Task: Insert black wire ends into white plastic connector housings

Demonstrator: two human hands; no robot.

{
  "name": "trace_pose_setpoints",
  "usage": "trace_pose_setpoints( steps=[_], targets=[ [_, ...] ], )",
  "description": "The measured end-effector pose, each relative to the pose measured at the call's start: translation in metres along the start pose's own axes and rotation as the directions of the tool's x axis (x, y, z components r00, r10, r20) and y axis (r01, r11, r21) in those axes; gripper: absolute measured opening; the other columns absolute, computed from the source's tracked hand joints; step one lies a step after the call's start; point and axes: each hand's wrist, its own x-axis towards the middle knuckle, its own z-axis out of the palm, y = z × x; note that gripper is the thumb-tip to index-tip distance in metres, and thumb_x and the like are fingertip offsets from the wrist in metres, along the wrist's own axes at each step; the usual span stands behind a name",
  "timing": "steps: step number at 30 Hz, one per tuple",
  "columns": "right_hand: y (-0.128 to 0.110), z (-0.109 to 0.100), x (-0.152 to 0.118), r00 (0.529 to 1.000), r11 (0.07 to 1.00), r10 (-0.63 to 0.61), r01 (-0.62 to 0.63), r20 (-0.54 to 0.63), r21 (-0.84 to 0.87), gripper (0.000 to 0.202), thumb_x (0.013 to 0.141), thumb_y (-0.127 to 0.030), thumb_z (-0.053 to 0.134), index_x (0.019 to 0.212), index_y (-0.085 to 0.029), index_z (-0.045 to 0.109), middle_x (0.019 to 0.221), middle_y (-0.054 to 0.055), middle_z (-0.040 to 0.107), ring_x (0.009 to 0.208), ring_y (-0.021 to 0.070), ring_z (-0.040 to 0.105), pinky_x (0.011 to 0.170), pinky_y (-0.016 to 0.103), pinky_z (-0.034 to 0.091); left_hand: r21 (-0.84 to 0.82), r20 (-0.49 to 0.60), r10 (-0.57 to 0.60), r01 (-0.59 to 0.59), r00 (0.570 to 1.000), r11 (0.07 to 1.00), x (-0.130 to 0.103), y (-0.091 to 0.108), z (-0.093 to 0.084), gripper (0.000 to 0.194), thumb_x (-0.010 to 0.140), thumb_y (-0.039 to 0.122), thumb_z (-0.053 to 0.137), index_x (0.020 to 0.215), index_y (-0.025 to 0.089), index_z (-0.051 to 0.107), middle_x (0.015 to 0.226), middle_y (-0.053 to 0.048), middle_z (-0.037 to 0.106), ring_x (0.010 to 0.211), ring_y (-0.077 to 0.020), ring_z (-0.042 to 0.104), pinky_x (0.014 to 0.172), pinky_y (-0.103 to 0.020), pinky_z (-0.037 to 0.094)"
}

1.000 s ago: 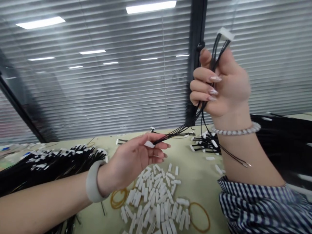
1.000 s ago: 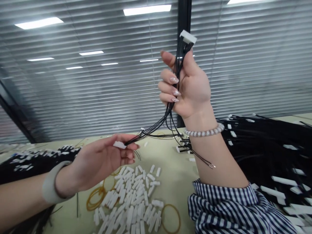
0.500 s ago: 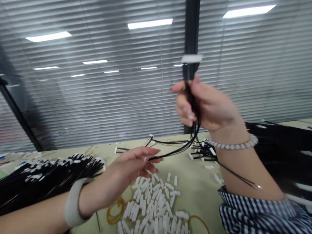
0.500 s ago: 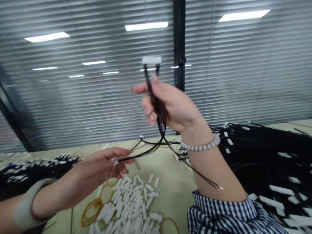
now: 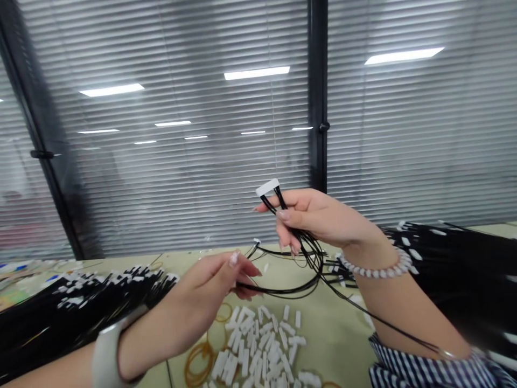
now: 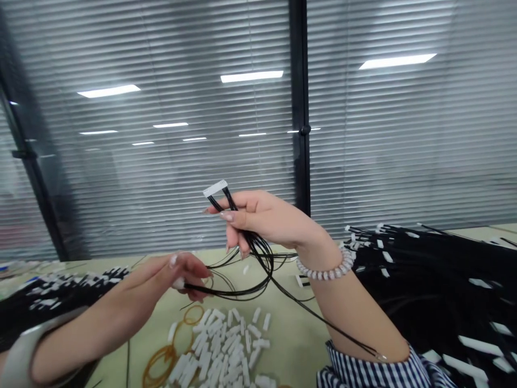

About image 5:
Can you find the person's right thumb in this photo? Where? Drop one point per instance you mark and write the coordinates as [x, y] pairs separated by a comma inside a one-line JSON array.
[[293, 216]]

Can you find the pile of white plastic connectors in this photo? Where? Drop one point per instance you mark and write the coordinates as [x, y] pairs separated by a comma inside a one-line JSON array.
[[258, 347]]

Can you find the glass partition with grey blinds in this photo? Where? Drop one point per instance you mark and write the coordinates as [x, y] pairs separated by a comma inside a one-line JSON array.
[[194, 133]]

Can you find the person's left fingers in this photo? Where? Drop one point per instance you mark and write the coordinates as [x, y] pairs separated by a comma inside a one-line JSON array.
[[247, 294]]

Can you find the pile of tan rubber bands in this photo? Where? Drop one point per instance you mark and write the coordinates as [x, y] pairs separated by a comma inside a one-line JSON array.
[[198, 359]]

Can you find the person's right index finger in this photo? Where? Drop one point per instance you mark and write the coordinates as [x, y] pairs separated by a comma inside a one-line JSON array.
[[270, 204]]

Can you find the person's body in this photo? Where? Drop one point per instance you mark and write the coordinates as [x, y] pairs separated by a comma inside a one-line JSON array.
[[424, 372]]

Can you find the person's left thumb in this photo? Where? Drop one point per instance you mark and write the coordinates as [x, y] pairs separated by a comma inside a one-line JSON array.
[[224, 258]]

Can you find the person's right hand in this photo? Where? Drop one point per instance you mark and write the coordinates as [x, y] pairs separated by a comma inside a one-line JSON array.
[[331, 222]]

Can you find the person's left index finger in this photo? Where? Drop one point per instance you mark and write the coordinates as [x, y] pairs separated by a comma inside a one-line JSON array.
[[249, 270]]

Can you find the person's left hand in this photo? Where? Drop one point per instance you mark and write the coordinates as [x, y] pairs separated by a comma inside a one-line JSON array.
[[186, 299]]

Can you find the person's right fingers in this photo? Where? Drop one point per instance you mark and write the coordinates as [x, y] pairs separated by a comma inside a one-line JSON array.
[[288, 238]]

